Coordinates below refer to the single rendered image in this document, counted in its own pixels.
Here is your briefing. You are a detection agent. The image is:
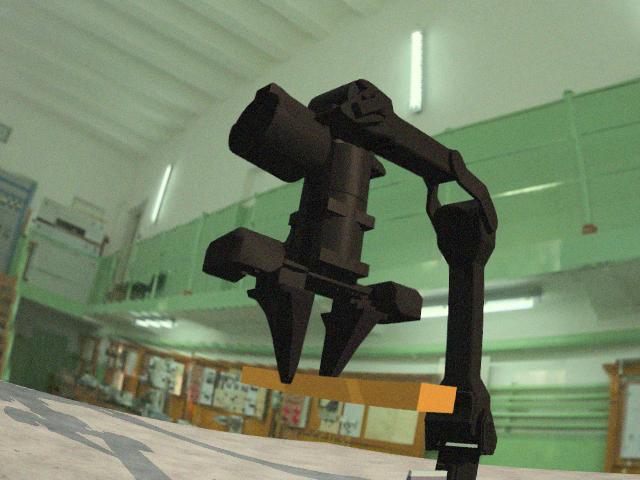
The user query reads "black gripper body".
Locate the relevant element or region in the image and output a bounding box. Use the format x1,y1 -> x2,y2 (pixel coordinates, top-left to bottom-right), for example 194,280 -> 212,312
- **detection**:
202,190 -> 423,324

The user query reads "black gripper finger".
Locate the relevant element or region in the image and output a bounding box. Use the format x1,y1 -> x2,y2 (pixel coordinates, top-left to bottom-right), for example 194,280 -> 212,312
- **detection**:
319,308 -> 388,378
247,283 -> 315,385

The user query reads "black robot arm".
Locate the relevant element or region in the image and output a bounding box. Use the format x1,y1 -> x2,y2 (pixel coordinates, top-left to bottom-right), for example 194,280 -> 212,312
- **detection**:
228,79 -> 498,480

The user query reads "orange bar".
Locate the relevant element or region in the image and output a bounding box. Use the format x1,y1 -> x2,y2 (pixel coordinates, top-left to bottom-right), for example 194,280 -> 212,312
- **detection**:
240,366 -> 457,413

